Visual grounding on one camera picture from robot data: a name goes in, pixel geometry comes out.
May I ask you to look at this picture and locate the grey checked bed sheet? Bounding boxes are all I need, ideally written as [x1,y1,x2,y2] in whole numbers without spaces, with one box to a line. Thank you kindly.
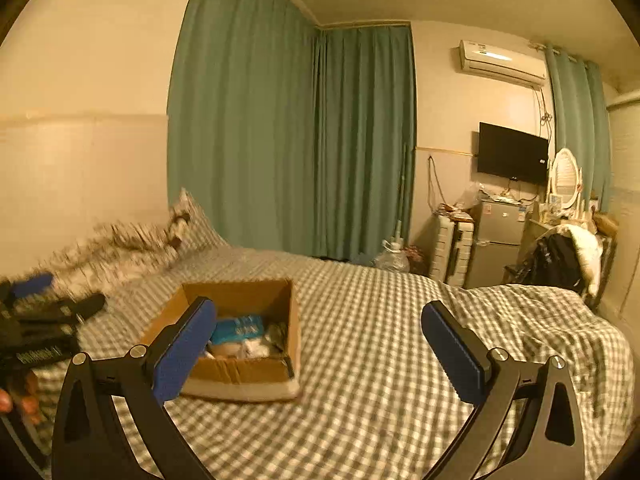
[0,245,636,480]

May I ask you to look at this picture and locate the grey white socks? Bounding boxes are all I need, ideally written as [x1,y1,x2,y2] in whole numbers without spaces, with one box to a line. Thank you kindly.
[207,322,289,360]

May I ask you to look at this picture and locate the white coat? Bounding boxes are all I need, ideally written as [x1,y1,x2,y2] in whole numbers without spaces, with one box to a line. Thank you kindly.
[555,224,607,297]

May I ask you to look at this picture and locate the brown cardboard box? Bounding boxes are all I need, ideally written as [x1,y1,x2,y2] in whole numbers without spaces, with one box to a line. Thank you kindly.
[140,279,303,403]

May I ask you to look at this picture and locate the white air conditioner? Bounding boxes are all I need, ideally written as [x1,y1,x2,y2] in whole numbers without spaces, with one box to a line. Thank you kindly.
[457,39,548,89]

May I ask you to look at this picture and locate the white suitcase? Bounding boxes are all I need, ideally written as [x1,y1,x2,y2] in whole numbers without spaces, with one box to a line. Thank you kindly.
[430,212,474,286]

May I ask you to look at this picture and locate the black wall television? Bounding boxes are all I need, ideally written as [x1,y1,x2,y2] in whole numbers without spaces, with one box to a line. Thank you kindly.
[477,121,550,184]

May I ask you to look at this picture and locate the green corner curtain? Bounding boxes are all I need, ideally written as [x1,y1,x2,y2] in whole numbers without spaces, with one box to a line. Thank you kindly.
[312,25,418,264]

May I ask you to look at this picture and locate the person's left hand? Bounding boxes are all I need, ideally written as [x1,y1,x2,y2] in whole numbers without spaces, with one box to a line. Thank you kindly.
[0,374,42,426]

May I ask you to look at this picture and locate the white oval vanity mirror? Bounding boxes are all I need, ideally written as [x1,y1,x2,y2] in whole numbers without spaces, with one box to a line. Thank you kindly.
[547,147,584,211]

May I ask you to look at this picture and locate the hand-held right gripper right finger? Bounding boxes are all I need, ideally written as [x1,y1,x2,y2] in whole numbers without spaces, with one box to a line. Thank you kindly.
[421,301,597,480]

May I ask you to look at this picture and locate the wide green curtain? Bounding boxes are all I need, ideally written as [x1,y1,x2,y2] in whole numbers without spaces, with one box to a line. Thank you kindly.
[166,0,326,257]

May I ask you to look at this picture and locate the beige dressing table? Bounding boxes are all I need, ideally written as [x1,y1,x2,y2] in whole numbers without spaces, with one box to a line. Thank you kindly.
[522,217,566,261]

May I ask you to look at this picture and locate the patterned pillow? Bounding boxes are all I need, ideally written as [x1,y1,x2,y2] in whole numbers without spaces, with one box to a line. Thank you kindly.
[167,187,228,261]

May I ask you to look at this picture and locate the blue tissue packet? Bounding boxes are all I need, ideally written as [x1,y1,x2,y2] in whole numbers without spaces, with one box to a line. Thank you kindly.
[212,314,267,346]

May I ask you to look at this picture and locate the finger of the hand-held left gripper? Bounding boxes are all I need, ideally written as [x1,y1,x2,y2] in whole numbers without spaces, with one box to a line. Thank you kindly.
[10,272,55,302]
[27,294,107,322]

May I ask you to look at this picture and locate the grey mini fridge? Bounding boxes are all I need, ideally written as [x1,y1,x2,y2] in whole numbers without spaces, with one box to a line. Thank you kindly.
[462,199,528,290]

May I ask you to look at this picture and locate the clear water jug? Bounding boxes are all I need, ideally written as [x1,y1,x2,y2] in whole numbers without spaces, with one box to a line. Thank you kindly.
[375,237,412,274]

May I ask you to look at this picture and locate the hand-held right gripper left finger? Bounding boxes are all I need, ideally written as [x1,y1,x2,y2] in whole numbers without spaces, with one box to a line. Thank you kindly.
[50,296,219,480]

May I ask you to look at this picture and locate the clear plastic bag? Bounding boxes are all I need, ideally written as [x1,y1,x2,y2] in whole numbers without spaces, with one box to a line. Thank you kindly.
[452,182,484,211]

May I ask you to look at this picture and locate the hanging cable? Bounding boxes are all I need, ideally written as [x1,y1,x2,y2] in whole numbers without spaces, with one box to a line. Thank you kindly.
[426,156,447,207]

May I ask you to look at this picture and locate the floral duvet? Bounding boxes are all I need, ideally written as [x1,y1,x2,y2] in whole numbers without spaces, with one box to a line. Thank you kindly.
[30,220,182,302]

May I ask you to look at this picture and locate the white wardrobe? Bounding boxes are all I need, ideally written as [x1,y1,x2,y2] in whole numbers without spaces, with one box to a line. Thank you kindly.
[600,90,640,326]

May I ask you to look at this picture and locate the green window curtain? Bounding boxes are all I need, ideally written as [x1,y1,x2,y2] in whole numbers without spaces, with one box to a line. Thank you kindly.
[545,42,614,216]

